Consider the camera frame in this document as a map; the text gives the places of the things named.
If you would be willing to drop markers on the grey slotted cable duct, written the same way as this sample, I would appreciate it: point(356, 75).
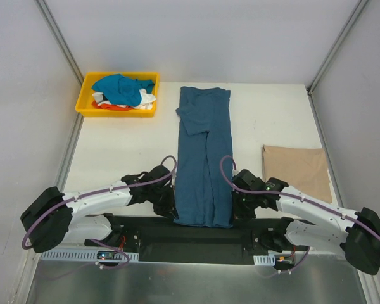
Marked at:
point(78, 255)

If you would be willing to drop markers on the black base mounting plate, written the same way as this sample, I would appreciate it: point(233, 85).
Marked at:
point(159, 239)

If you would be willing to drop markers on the beige folded t shirt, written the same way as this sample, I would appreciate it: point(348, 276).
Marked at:
point(304, 169)

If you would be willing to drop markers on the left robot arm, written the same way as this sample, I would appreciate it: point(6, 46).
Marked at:
point(85, 218)

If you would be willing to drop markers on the dark blue t shirt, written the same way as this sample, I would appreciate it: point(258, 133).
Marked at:
point(202, 196)

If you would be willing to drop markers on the yellow plastic bin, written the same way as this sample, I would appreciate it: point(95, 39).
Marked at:
point(84, 102)

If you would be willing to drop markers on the orange t shirt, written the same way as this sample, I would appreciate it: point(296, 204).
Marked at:
point(106, 105)

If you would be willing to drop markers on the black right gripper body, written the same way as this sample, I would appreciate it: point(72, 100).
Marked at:
point(239, 208)

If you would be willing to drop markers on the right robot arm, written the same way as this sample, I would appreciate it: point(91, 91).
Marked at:
point(353, 235)

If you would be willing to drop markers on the teal t shirt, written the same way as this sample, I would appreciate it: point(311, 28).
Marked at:
point(122, 90)

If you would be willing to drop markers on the white t shirt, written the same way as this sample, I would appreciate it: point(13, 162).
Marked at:
point(146, 103)

